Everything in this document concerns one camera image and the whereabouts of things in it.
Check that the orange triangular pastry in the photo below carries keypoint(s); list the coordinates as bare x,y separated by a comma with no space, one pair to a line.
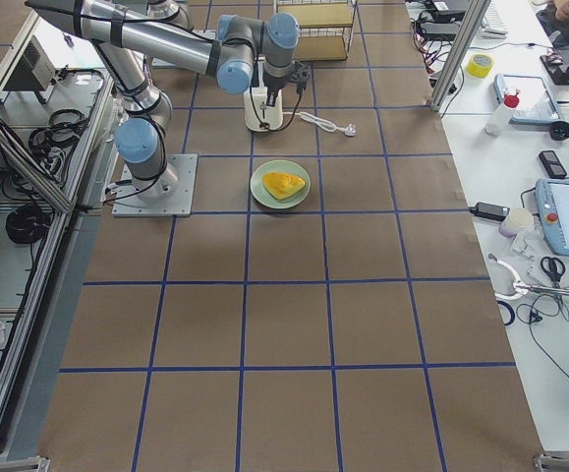
281,185

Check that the black power adapter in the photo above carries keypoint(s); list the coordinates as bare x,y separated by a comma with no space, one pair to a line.
489,211

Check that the yellow tape roll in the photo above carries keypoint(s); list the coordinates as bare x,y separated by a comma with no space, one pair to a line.
479,65

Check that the white paper cup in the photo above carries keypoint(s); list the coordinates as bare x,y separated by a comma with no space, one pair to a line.
516,220

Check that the black phone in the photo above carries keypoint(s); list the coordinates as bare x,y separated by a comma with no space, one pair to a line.
552,164

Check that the light green plate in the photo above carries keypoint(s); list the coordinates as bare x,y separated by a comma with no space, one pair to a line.
278,165

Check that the white two-slot toaster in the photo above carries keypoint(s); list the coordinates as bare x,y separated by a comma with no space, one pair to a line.
259,117

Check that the clear bottle with red cap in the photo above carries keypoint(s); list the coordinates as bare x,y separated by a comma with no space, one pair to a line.
502,115

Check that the wire basket with checkered cloth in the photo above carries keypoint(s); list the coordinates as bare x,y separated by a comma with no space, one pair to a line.
326,27

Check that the black scissors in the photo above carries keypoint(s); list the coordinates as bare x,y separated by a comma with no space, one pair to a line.
553,268

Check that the aluminium frame post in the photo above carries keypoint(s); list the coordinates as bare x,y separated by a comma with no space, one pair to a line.
463,39

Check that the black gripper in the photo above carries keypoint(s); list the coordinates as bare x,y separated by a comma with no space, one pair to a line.
274,88

